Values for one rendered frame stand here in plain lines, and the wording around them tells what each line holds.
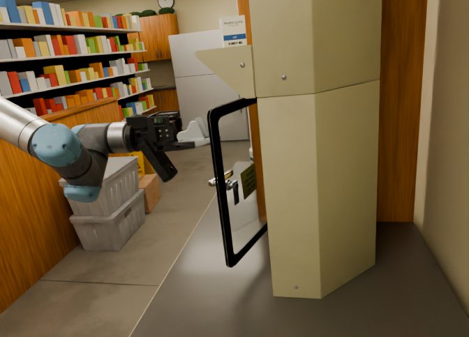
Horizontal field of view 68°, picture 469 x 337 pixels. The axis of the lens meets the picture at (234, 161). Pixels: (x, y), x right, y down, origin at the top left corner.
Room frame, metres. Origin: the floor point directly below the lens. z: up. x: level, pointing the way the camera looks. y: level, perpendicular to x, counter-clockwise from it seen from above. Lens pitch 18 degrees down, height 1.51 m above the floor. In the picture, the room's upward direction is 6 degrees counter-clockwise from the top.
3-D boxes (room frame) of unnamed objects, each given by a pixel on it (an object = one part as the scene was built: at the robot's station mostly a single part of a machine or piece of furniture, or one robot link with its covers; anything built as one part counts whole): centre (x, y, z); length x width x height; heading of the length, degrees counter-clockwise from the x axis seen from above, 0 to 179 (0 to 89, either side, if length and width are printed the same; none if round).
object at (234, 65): (0.85, -0.04, 1.46); 0.32 x 0.11 x 0.10; 166
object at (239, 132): (0.86, -0.04, 1.19); 0.30 x 0.01 x 0.40; 147
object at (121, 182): (2.84, 1.14, 0.49); 0.60 x 0.42 x 0.33; 166
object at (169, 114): (0.80, 0.18, 1.34); 0.12 x 0.08 x 0.09; 76
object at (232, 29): (0.80, -0.03, 1.54); 0.05 x 0.05 x 0.06; 5
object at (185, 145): (0.76, 0.12, 1.31); 0.09 x 0.05 x 0.02; 76
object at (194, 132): (0.76, 0.08, 1.34); 0.09 x 0.03 x 0.06; 76
